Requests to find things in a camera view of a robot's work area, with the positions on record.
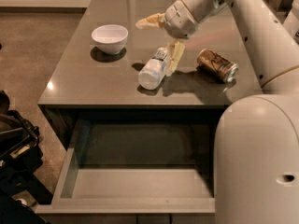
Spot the open grey top drawer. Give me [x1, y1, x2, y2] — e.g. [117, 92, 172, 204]
[36, 109, 217, 224]

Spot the white ceramic bowl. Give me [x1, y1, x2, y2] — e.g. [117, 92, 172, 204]
[92, 24, 128, 55]

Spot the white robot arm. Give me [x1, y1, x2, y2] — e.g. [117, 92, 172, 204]
[136, 0, 299, 224]

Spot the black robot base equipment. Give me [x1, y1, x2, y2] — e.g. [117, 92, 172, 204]
[0, 91, 52, 224]

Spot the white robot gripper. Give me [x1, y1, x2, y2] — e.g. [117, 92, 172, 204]
[135, 0, 198, 77]

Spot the gold aluminium drink can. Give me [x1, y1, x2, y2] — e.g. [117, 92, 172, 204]
[197, 49, 239, 83]

